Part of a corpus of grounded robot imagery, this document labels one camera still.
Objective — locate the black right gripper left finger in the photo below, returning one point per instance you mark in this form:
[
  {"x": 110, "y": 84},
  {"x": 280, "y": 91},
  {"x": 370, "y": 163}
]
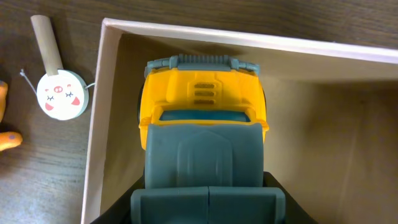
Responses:
[{"x": 120, "y": 211}]

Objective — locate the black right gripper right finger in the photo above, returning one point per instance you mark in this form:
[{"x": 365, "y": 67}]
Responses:
[{"x": 294, "y": 213}]

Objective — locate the yellow grey toy truck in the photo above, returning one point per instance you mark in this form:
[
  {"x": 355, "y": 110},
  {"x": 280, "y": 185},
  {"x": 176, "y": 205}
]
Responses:
[{"x": 202, "y": 121}]

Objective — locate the pink cardboard box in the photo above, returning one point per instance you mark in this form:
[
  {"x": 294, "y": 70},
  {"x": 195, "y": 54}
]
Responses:
[{"x": 331, "y": 110}]

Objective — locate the wooden pig rattle drum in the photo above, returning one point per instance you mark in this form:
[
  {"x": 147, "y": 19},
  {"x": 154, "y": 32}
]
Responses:
[{"x": 61, "y": 94}]

